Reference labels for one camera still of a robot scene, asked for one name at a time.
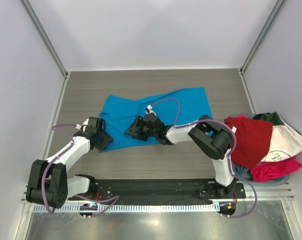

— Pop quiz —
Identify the blue t shirt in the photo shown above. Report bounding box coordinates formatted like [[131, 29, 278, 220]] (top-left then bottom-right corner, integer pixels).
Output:
[[99, 87, 213, 152]]

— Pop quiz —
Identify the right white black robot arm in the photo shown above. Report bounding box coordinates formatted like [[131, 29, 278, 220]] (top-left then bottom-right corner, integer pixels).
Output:
[[125, 112, 236, 198]]

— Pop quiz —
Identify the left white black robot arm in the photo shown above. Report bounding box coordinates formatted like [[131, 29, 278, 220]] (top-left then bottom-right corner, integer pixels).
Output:
[[25, 117, 113, 212]]

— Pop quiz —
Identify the red t shirt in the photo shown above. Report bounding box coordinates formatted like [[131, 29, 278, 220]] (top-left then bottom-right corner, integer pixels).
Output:
[[224, 117, 273, 170]]

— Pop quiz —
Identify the dark green t shirt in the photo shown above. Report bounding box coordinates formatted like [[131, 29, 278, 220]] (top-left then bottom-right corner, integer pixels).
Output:
[[253, 111, 285, 126]]

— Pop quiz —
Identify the pink t shirt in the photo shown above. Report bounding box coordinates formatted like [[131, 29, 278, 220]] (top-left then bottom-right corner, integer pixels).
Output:
[[232, 122, 302, 182]]

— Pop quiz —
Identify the white t shirt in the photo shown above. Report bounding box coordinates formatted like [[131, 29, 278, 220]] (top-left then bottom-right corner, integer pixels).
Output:
[[261, 124, 302, 163]]

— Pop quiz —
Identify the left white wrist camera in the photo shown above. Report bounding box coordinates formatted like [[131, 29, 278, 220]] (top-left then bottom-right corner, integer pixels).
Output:
[[75, 118, 89, 131]]

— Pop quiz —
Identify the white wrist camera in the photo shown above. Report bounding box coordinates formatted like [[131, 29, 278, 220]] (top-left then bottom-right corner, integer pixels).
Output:
[[75, 118, 89, 131], [145, 105, 153, 114]]

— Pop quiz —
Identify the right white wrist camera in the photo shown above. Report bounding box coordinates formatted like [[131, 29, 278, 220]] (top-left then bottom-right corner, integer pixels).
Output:
[[145, 105, 153, 114]]

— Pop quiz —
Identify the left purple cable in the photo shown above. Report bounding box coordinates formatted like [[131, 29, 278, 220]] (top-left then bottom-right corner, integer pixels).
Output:
[[40, 123, 120, 215]]

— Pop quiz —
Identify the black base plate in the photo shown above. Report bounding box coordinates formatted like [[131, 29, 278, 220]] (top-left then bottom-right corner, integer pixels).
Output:
[[67, 177, 247, 204]]

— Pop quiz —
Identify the perforated metal rail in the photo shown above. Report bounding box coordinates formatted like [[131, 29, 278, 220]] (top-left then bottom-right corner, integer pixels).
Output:
[[32, 202, 221, 214]]

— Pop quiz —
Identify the left aluminium frame post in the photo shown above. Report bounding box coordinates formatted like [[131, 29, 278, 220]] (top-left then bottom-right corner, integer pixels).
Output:
[[19, 0, 68, 78]]

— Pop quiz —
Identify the aluminium frame post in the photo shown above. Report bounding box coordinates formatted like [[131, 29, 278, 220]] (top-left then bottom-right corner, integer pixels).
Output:
[[239, 0, 287, 76], [19, 0, 68, 78]]

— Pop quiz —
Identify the right aluminium frame post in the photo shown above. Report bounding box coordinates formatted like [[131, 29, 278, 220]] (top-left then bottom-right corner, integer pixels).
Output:
[[239, 0, 287, 76]]

